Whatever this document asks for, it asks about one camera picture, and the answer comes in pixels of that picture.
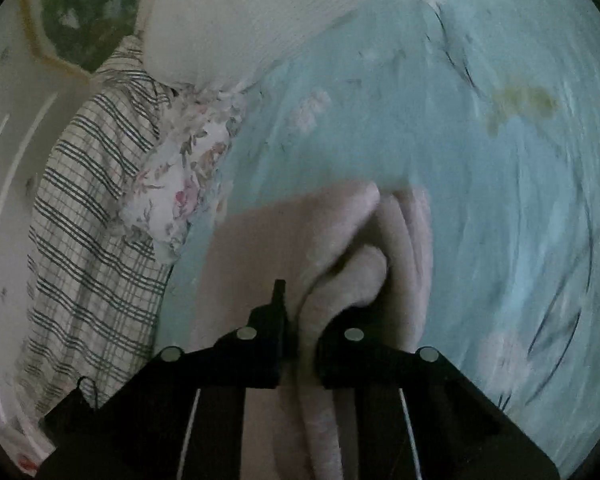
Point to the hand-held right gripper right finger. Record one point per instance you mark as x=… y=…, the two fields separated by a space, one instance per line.
x=340 y=355

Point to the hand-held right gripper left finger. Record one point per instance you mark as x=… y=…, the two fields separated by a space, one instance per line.
x=267 y=342

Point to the pink fuzzy sweater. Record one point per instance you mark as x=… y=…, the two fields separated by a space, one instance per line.
x=260 y=245

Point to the white floral cloth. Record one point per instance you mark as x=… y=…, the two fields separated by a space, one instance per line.
x=175 y=180

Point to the white plaid bed sheet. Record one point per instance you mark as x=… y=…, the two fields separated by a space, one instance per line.
x=90 y=240

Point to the light blue branch-print quilt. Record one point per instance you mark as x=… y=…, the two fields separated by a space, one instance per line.
x=390 y=110

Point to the white ribbed pillow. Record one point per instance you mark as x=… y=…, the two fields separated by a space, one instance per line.
x=230 y=25

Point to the green framed wall painting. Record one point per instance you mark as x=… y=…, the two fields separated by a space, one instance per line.
x=85 y=10

